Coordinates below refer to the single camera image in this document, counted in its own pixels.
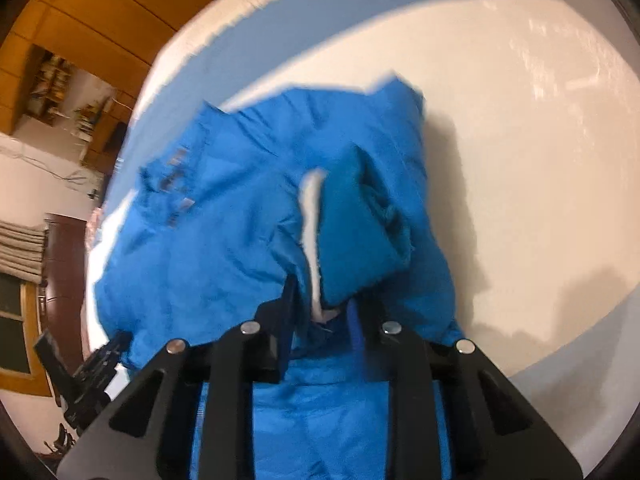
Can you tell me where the white and blue bed sheet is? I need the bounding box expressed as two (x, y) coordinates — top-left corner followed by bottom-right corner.
(87, 0), (639, 472)

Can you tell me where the orange wooden wardrobe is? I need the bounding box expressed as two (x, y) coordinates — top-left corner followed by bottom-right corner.
(1, 0), (212, 174)

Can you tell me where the beige roman blind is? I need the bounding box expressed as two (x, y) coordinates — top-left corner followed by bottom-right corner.
(0, 221), (47, 284)

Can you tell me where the blue puffer jacket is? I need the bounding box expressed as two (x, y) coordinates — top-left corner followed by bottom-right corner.
(93, 77), (464, 480)

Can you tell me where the window with wooden frame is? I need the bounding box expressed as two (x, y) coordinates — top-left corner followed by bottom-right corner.
(0, 274), (51, 398)

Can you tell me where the dark brown headboard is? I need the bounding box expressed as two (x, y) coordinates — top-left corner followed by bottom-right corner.
(39, 214), (86, 374)

